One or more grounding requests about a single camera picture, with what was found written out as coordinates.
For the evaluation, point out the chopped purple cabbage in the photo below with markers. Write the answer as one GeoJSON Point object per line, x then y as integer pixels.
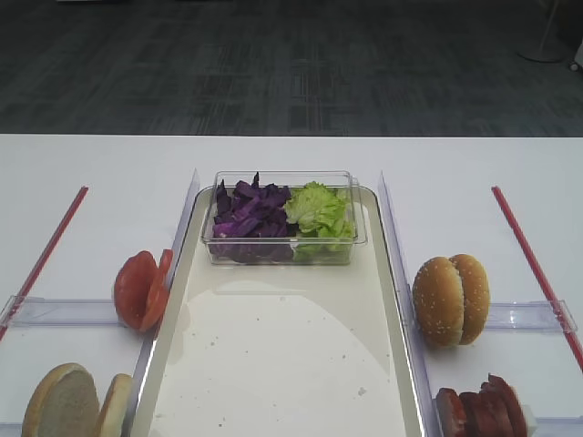
{"type": "Point", "coordinates": [252, 212]}

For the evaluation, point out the red right rail strip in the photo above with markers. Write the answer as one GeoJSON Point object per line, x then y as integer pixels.
{"type": "Point", "coordinates": [533, 264]}

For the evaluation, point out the rear tomato slice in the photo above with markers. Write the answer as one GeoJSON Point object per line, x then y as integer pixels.
{"type": "Point", "coordinates": [158, 293]}

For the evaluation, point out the stack of meat slices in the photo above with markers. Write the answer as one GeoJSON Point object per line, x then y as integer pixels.
{"type": "Point", "coordinates": [494, 410]}

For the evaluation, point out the round floor stand base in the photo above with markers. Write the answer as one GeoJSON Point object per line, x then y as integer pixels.
{"type": "Point", "coordinates": [546, 51]}

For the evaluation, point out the clear bun top pusher track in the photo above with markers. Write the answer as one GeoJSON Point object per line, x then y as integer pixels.
{"type": "Point", "coordinates": [545, 316]}

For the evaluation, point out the red rail strip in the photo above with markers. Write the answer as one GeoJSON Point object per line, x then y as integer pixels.
{"type": "Point", "coordinates": [533, 264]}
{"type": "Point", "coordinates": [43, 259]}

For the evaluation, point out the bun half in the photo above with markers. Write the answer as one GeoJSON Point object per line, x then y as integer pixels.
{"type": "Point", "coordinates": [64, 403]}
{"type": "Point", "coordinates": [114, 408]}

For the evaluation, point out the clear plastic salad container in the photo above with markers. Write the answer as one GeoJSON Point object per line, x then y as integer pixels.
{"type": "Point", "coordinates": [292, 180]}

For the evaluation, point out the metal serving tray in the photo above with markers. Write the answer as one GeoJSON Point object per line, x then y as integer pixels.
{"type": "Point", "coordinates": [280, 350]}

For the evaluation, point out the front tomato slice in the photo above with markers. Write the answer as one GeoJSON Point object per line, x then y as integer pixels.
{"type": "Point", "coordinates": [132, 286]}

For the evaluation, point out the red left rail strip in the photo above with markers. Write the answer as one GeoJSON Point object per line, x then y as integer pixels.
{"type": "Point", "coordinates": [43, 259]}

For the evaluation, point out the front sesame bun top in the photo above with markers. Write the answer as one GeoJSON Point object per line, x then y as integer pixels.
{"type": "Point", "coordinates": [439, 302]}

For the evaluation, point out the clear tomato pusher track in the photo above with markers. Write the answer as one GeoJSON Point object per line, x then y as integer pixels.
{"type": "Point", "coordinates": [22, 311]}

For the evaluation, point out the green lettuce leaves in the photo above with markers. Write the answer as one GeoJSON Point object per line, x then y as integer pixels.
{"type": "Point", "coordinates": [321, 212]}

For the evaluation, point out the rear sesame bun top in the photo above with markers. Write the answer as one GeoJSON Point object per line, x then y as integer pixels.
{"type": "Point", "coordinates": [476, 296]}

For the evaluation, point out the clear left long divider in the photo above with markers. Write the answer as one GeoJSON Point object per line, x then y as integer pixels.
{"type": "Point", "coordinates": [150, 339]}

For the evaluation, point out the tomato slice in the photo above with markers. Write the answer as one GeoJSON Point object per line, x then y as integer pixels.
{"type": "Point", "coordinates": [158, 293]}
{"type": "Point", "coordinates": [132, 286]}

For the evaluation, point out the sesame bun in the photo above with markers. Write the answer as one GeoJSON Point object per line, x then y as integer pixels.
{"type": "Point", "coordinates": [439, 302]}
{"type": "Point", "coordinates": [476, 296]}

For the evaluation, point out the white meat pusher block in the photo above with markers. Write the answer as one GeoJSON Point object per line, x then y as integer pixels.
{"type": "Point", "coordinates": [530, 420]}

